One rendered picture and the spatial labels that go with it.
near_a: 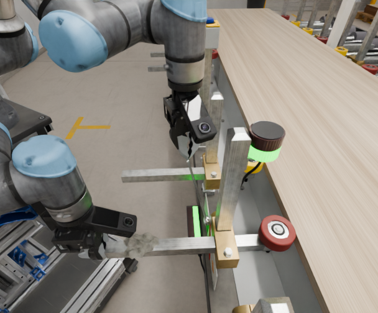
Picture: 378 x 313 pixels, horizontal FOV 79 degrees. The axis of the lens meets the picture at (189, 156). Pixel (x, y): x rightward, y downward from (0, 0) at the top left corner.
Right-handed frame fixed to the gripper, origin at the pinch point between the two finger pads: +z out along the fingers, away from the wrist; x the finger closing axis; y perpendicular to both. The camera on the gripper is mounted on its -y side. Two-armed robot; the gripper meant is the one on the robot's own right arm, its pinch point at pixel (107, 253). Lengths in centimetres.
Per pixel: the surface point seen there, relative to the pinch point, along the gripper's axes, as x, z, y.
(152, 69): -123, 1, -3
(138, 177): -23.5, -2.7, -5.9
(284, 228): -0.1, -8.5, -43.2
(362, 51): -119, -10, -137
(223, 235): -1.0, -5.0, -29.2
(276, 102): -60, -8, -62
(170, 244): 0.2, -3.8, -16.0
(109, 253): 1.5, -3.5, -1.7
